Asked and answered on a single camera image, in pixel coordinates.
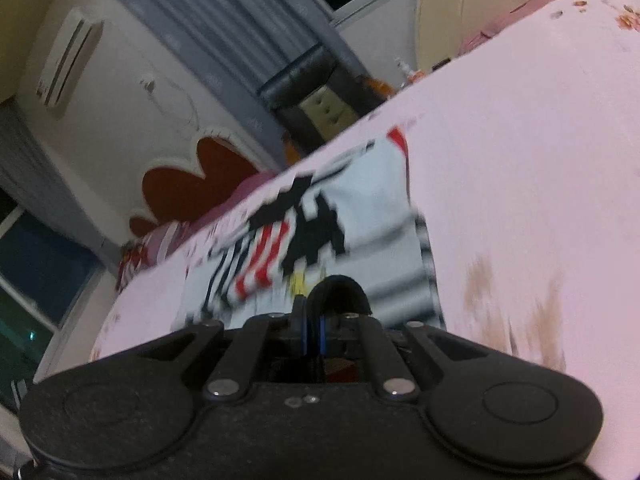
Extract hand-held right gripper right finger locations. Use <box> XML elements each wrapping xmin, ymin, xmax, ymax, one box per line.
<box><xmin>318</xmin><ymin>311</ymin><xmax>494</xmax><ymax>403</ymax></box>

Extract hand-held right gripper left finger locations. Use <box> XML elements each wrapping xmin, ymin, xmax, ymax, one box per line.
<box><xmin>135</xmin><ymin>295</ymin><xmax>313</xmax><ymax>403</ymax></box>

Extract striped dinosaur knit sweater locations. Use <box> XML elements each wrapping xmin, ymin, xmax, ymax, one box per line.
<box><xmin>181</xmin><ymin>126</ymin><xmax>449</xmax><ymax>361</ymax></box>

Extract striped purple pillow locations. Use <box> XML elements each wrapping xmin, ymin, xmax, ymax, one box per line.
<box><xmin>116</xmin><ymin>219</ymin><xmax>193</xmax><ymax>288</ymax></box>

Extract red cloud-shaped headboard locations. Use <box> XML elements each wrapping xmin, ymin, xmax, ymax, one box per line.
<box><xmin>128</xmin><ymin>134</ymin><xmax>263</xmax><ymax>239</ymax></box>

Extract black leather office chair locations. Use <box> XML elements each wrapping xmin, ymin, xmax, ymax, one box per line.
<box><xmin>256</xmin><ymin>42</ymin><xmax>401</xmax><ymax>162</ymax></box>

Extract small white bottle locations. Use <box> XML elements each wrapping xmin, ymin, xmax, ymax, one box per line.
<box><xmin>394</xmin><ymin>56</ymin><xmax>420</xmax><ymax>85</ymax></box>

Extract grey-blue side curtain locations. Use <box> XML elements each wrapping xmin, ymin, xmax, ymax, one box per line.
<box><xmin>0</xmin><ymin>102</ymin><xmax>128</xmax><ymax>273</ymax></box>

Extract grey-blue hanging curtain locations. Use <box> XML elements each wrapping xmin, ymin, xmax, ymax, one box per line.
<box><xmin>86</xmin><ymin>0</ymin><xmax>372</xmax><ymax>173</ymax></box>

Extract cream round headboard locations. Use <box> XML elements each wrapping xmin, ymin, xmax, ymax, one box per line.
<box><xmin>415</xmin><ymin>0</ymin><xmax>573</xmax><ymax>75</ymax></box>

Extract pink bed cover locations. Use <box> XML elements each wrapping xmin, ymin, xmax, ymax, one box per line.
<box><xmin>456</xmin><ymin>0</ymin><xmax>573</xmax><ymax>57</ymax></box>

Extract wall hook with white cable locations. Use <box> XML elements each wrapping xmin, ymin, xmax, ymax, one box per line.
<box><xmin>138</xmin><ymin>74</ymin><xmax>202</xmax><ymax>133</ymax></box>

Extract white wall air conditioner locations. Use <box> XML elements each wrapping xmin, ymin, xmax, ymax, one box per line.
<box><xmin>36</xmin><ymin>6</ymin><xmax>107</xmax><ymax>122</ymax></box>

